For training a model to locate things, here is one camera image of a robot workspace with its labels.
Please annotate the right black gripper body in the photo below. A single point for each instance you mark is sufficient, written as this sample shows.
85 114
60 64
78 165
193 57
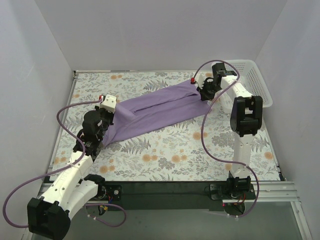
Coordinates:
204 92

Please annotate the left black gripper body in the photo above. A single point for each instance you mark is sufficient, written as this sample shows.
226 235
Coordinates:
109 118

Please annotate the purple t shirt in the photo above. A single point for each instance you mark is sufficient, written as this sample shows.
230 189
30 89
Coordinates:
155 110

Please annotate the white plastic basket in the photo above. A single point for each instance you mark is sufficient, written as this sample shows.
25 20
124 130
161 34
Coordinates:
252 81

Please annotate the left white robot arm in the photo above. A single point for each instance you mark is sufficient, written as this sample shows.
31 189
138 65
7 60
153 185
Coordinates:
50 215

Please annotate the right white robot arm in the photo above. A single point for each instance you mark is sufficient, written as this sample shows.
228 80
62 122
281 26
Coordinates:
245 121

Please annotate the floral patterned table mat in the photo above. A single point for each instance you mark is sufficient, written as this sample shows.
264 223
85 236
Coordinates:
198 149

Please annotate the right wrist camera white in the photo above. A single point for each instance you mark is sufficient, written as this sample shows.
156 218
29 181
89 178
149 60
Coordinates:
198 81

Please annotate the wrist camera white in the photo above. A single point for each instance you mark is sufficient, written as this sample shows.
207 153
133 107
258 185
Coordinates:
198 81
108 103

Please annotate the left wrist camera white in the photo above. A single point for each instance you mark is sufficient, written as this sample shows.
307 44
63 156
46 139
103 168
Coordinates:
108 103

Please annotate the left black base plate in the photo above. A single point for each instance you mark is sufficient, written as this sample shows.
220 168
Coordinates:
112 192

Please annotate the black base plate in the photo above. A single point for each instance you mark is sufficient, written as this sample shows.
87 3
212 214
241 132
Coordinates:
112 192
219 191

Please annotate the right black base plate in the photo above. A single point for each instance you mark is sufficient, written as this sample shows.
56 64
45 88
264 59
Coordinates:
219 191

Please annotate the aluminium frame rail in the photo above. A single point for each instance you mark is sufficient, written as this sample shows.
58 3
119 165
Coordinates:
267 191

